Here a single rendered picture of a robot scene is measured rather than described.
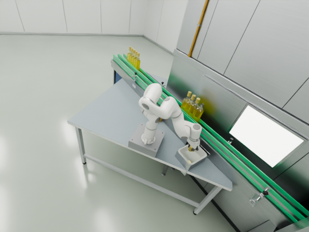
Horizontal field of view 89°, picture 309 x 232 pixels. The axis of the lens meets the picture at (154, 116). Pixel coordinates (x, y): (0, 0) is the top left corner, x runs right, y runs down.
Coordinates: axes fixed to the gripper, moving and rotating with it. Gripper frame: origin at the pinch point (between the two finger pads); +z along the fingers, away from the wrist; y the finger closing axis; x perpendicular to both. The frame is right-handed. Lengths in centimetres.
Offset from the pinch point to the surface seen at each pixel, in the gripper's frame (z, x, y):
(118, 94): 14, 20, 114
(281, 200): 3, -24, -63
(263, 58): -57, -60, 5
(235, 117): -11.8, -43.7, -3.4
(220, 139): 6.3, -29.3, -5.7
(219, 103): -13.2, -43.6, 15.3
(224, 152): 5.6, -22.4, -16.9
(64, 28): 79, 17, 605
